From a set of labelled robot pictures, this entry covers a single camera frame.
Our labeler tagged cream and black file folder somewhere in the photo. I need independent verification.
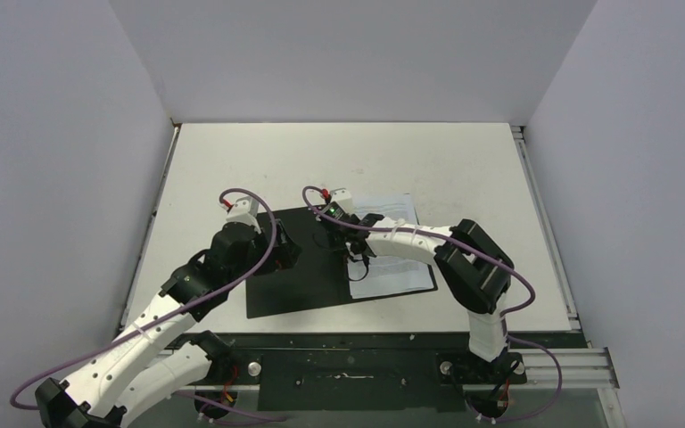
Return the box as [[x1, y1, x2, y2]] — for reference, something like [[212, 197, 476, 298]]
[[245, 208, 438, 319]]

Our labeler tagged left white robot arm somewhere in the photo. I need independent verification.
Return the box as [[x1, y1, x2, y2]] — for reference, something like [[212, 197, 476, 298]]
[[35, 210, 301, 427]]

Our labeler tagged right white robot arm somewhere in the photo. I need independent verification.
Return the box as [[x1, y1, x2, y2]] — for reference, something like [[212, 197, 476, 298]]
[[311, 202, 513, 383]]

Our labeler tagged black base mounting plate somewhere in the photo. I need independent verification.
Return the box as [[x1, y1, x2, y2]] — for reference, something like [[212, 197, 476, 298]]
[[141, 332, 532, 413]]

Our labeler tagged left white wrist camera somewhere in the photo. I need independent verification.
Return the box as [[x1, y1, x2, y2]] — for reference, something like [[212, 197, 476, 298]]
[[226, 196, 261, 233]]

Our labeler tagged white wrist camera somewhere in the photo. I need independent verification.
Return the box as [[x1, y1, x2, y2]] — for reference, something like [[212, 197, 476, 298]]
[[322, 188, 355, 216], [226, 196, 261, 233]]

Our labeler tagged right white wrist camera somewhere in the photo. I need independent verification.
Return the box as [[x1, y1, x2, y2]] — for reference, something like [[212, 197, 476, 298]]
[[322, 188, 355, 216]]

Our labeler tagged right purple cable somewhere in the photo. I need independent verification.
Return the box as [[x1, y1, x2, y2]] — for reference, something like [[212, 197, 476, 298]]
[[301, 185, 564, 424]]

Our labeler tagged aluminium frame rail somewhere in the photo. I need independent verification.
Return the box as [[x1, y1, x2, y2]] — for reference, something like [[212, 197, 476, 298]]
[[79, 348, 627, 428]]

